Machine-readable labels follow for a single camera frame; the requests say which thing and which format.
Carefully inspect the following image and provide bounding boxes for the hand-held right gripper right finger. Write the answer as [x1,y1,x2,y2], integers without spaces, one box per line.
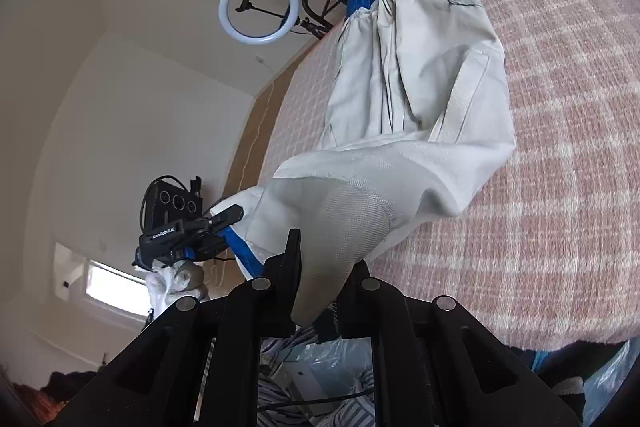
[319,259,587,427]

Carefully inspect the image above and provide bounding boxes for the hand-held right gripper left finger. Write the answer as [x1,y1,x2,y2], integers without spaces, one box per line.
[59,228,304,427]

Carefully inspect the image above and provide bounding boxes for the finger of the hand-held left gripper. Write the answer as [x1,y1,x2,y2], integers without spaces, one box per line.
[205,204,245,232]
[197,231,237,261]

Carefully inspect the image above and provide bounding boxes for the white jacket with blue trim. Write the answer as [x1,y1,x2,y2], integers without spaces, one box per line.
[220,0,519,329]

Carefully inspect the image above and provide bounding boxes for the person's left hand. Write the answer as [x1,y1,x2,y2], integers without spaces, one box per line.
[165,259,209,299]

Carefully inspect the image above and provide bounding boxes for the clear plastic bag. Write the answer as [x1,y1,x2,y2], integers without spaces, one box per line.
[294,338,377,404]
[581,341,640,427]

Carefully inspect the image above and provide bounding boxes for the bright window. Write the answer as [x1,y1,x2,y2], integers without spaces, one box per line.
[51,241,152,329]

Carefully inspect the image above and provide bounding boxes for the striped cloth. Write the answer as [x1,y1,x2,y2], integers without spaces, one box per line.
[259,337,377,427]

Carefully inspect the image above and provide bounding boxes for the dark red cloth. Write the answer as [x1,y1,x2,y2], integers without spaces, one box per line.
[9,368,102,424]

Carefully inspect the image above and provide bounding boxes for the black chair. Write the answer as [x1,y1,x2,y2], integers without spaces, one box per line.
[302,0,352,41]

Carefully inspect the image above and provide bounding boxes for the pink plaid blanket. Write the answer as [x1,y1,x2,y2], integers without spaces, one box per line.
[257,0,640,354]

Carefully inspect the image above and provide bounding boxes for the white floor cable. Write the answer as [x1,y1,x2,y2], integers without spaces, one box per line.
[238,56,282,194]

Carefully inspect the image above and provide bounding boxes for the thin black cable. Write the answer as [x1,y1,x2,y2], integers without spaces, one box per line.
[256,388,375,409]

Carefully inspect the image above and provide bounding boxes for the white ring light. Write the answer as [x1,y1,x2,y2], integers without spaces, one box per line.
[218,0,303,48]

